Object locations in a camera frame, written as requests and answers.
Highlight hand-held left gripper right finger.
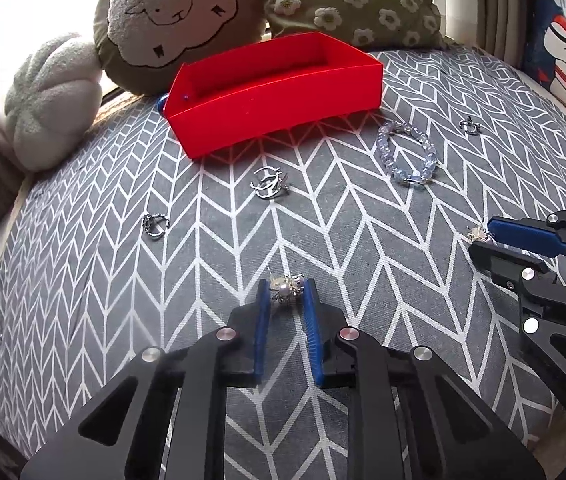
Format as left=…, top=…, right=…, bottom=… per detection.
left=303, top=279, right=548, bottom=480

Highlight sheep face cushion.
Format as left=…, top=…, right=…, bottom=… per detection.
left=94, top=0, right=266, bottom=97

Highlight dark twisted silver ring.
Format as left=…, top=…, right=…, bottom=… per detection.
left=142, top=213, right=170, bottom=240

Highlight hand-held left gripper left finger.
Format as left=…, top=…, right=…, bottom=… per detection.
left=20, top=279, right=270, bottom=480

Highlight silver hoop earrings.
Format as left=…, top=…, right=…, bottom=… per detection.
left=250, top=166, right=292, bottom=200

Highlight blue beaded bracelet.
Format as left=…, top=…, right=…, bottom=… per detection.
left=376, top=120, right=438, bottom=191

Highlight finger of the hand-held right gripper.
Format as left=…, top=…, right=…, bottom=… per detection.
left=488, top=195, right=566, bottom=261
left=468, top=241, right=566, bottom=428

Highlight green flower cushion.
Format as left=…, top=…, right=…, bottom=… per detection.
left=256, top=0, right=446, bottom=51

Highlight red plastic box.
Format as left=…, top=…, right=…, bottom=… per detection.
left=164, top=31, right=384, bottom=161

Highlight grey chevron mattress cover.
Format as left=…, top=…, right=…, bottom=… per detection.
left=0, top=46, right=566, bottom=480

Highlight white pumpkin cushion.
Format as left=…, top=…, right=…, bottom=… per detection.
left=5, top=34, right=104, bottom=173

